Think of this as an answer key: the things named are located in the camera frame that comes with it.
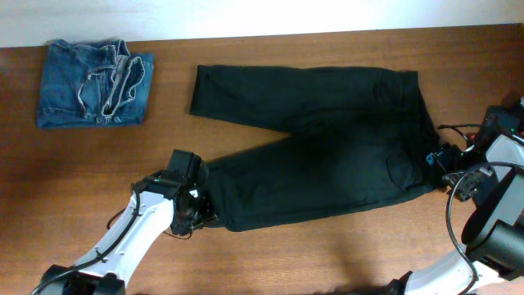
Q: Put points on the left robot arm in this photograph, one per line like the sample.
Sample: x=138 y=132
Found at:
x=169 y=201

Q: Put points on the dark garment with red trim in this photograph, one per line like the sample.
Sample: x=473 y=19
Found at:
x=507 y=117

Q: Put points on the black shorts garment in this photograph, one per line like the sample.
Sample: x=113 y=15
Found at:
x=356 y=139

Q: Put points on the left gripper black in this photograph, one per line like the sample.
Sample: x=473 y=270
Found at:
x=210 y=215

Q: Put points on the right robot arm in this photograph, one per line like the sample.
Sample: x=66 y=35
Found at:
x=484 y=212

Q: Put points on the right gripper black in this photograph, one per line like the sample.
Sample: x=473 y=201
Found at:
x=466 y=191

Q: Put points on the folded blue denim jeans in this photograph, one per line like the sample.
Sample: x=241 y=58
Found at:
x=100 y=84

